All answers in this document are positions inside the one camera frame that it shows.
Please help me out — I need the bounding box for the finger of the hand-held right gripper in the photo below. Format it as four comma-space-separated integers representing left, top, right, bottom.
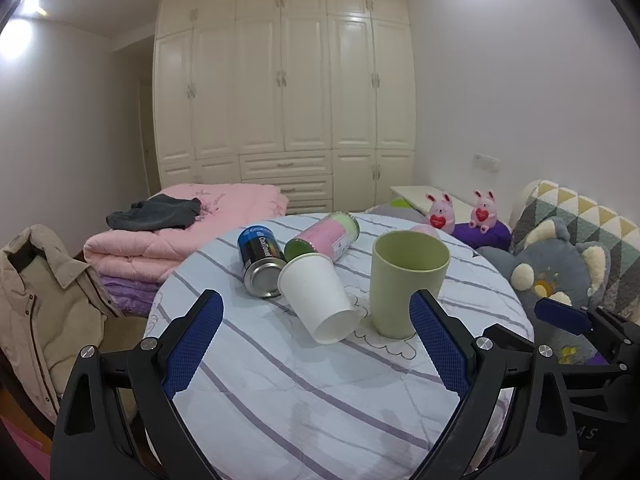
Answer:
534, 297, 640, 376

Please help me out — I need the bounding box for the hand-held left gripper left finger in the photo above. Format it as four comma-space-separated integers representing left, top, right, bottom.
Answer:
50, 289, 226, 480

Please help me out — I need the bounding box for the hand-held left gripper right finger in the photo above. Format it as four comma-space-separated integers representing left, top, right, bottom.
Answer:
409, 289, 585, 480

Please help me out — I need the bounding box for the white paper cup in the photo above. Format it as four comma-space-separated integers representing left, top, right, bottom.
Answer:
277, 254, 358, 345

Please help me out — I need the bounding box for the light green cup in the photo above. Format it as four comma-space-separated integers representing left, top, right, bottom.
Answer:
370, 231, 451, 339

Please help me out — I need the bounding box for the grey koala plush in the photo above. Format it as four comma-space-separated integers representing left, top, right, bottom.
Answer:
477, 217, 613, 311

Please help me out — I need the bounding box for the folded purple blanket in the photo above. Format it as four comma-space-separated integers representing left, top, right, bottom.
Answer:
97, 272, 161, 318

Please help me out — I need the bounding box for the purple cushion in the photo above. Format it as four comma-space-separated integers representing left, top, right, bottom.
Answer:
451, 220, 512, 250

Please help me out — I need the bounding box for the triangle patterned pillow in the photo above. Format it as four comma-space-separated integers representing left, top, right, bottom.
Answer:
510, 180, 640, 326

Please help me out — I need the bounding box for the blue metal can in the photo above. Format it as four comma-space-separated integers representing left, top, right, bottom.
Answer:
237, 226, 288, 299

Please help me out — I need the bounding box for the striped white tablecloth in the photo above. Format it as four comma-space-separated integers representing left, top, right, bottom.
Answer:
142, 212, 536, 480

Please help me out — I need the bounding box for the folded pink quilt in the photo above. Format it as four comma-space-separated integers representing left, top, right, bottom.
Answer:
83, 183, 290, 283

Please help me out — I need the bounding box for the pink bunny plush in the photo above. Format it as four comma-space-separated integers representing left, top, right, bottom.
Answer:
469, 189, 498, 233
425, 191, 457, 233

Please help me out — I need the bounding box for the dark grey garment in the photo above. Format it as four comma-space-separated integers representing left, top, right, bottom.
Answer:
105, 195, 203, 233

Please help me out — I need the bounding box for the beige jacket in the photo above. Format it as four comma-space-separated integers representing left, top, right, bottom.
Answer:
0, 224, 146, 426

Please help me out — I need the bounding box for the pink and green can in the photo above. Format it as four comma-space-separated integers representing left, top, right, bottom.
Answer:
284, 211, 361, 263

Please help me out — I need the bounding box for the pink cloth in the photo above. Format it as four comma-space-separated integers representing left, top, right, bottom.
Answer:
0, 417, 53, 480

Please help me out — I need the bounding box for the cream wardrobe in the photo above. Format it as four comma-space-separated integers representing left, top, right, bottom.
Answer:
151, 0, 417, 213

